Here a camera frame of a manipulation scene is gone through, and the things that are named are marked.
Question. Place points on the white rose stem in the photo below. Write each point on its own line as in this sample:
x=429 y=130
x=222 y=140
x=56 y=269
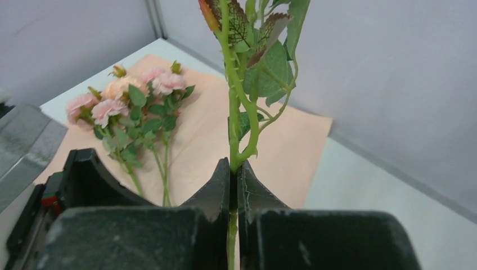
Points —
x=258 y=42

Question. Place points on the peach pink rose stems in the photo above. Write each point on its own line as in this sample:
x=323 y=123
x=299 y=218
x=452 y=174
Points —
x=134 y=113

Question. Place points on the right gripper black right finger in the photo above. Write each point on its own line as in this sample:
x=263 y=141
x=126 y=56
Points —
x=274 y=236

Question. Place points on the pink paper bouquet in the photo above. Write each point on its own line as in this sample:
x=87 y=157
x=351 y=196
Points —
x=289 y=149

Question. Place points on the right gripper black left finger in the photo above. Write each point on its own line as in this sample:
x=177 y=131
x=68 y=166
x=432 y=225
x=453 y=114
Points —
x=103 y=225

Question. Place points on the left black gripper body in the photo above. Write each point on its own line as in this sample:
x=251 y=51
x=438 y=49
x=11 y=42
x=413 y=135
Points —
x=56 y=197

